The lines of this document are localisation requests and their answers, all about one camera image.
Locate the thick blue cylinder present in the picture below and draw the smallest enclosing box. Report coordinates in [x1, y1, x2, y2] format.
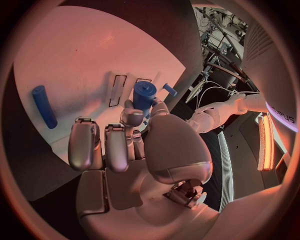
[132, 80, 158, 121]

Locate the workshop equipment rack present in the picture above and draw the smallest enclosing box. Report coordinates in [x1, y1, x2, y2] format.
[193, 6, 250, 65]

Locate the long blue cylinder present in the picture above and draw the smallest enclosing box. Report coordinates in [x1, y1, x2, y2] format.
[31, 85, 59, 130]

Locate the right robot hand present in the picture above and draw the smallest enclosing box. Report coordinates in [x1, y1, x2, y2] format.
[66, 97, 222, 240]

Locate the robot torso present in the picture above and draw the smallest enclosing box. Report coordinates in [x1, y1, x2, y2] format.
[240, 17, 300, 134]

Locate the small blue peg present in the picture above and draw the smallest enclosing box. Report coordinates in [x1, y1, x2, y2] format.
[162, 82, 179, 98]

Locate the white cable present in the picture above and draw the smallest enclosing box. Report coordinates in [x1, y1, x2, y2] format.
[197, 80, 237, 110]
[200, 86, 237, 108]

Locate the white task board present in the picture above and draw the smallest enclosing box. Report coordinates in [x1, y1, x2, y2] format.
[12, 5, 188, 167]

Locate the glowing light bar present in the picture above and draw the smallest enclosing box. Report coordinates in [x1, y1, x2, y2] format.
[255, 112, 276, 172]

